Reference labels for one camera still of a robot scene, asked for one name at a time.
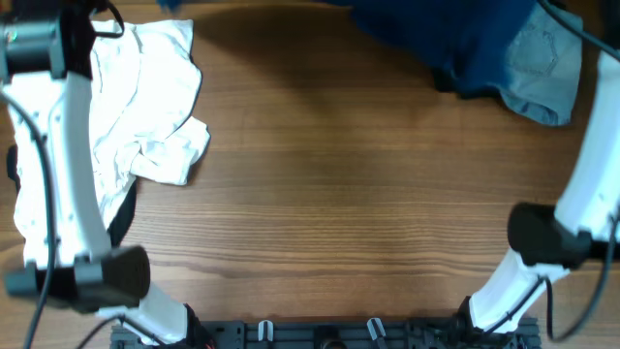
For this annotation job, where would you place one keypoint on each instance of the teal blue polo shirt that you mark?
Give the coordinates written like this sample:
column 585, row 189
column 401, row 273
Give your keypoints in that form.
column 464, row 43

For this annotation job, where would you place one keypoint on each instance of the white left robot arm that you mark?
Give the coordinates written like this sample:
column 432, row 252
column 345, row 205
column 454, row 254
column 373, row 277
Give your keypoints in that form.
column 46, row 80

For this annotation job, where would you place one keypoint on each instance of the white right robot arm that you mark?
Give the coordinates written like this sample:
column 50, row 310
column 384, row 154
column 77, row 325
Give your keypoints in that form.
column 548, row 242

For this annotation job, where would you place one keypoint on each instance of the white crumpled shirt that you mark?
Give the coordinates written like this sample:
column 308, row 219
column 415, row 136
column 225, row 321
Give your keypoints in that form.
column 144, row 86

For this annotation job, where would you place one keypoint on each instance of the black garment under white shirt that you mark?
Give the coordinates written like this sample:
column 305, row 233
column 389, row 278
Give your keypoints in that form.
column 120, row 224

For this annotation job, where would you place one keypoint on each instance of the light blue denim shorts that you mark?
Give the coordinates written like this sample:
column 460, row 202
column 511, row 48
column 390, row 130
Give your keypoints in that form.
column 543, row 62

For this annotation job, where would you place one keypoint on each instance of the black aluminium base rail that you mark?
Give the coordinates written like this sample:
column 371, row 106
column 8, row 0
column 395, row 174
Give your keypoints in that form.
column 373, row 333

